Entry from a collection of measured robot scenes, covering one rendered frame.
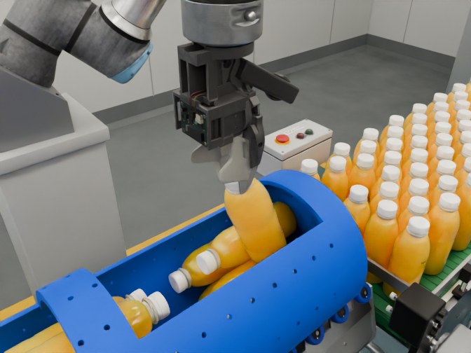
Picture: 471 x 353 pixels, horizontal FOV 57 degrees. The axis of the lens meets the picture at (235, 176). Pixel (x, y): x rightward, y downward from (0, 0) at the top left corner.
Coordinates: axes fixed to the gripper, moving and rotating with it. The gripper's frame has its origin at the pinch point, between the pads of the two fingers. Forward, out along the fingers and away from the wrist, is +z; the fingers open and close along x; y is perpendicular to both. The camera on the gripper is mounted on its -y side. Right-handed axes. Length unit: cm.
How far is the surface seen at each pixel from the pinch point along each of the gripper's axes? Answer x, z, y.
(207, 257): -5.1, 18.8, 1.7
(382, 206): 4.6, 21.3, -36.8
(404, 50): -212, 124, -437
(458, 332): 26, 46, -42
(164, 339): 8.4, 11.8, 18.4
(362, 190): -1.9, 21.4, -38.6
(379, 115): -139, 132, -285
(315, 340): 11.0, 36.0, -10.5
